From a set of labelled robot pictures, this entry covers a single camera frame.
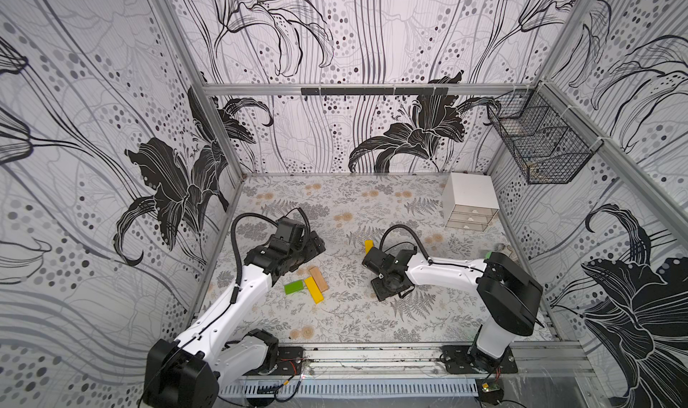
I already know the small electronics board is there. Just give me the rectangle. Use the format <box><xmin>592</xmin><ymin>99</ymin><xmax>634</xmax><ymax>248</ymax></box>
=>
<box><xmin>476</xmin><ymin>380</ymin><xmax>505</xmax><ymax>406</ymax></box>

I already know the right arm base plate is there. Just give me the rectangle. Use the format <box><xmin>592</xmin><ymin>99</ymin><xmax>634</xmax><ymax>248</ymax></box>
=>
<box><xmin>439</xmin><ymin>343</ymin><xmax>519</xmax><ymax>375</ymax></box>

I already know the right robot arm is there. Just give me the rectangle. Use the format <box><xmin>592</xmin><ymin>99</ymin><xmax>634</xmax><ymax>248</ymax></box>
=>
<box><xmin>362</xmin><ymin>224</ymin><xmax>543</xmax><ymax>375</ymax></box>

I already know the white drawer box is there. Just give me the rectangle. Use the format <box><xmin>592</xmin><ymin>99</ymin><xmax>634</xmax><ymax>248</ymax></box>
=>
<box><xmin>443</xmin><ymin>172</ymin><xmax>500</xmax><ymax>232</ymax></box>

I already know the black wall bar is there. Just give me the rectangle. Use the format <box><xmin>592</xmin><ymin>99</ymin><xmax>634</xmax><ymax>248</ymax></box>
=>
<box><xmin>300</xmin><ymin>86</ymin><xmax>449</xmax><ymax>96</ymax></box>

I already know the white cable duct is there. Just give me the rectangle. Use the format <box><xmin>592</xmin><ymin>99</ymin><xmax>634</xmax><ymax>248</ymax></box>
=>
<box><xmin>220</xmin><ymin>379</ymin><xmax>478</xmax><ymax>399</ymax></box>

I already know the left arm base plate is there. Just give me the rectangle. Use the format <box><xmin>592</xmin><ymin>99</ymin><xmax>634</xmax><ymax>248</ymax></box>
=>
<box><xmin>247</xmin><ymin>345</ymin><xmax>306</xmax><ymax>377</ymax></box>

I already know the green block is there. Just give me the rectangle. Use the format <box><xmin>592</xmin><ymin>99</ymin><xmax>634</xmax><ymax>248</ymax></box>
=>
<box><xmin>284</xmin><ymin>280</ymin><xmax>306</xmax><ymax>295</ymax></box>

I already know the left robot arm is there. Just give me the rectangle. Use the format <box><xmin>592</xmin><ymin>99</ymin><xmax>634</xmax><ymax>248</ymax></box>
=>
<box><xmin>137</xmin><ymin>208</ymin><xmax>325</xmax><ymax>407</ymax></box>

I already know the black wire basket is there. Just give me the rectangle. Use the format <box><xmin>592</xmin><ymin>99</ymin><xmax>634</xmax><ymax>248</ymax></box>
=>
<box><xmin>487</xmin><ymin>87</ymin><xmax>604</xmax><ymax>185</ymax></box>

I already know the natural wood block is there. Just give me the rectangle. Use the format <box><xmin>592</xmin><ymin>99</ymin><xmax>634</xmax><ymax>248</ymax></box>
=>
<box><xmin>308</xmin><ymin>266</ymin><xmax>329</xmax><ymax>293</ymax></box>

